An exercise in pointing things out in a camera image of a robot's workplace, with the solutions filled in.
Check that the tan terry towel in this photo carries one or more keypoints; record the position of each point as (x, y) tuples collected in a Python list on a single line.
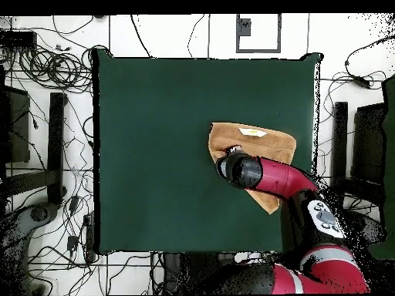
[(271, 143)]

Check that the flat black box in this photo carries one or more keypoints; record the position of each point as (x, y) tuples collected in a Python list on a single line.
[(18, 39)]

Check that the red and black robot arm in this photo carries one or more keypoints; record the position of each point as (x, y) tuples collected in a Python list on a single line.
[(277, 177)]

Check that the dark green table cloth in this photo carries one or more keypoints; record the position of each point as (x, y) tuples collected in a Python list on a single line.
[(154, 185)]

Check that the dark cabinet box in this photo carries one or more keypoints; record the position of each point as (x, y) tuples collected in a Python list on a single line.
[(17, 129), (368, 145)]

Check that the black inline power adapter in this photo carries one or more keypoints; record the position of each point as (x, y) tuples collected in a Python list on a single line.
[(362, 82)]

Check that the black desk foot frame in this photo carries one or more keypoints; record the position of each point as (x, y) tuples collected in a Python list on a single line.
[(56, 148), (339, 154)]

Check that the narrow black power strip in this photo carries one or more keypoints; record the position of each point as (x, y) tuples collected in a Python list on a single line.
[(89, 237)]

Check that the small black power adapter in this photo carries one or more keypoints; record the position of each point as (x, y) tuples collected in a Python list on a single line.
[(72, 243)]

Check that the grey square floor frame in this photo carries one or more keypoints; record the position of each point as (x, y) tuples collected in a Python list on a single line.
[(243, 27)]

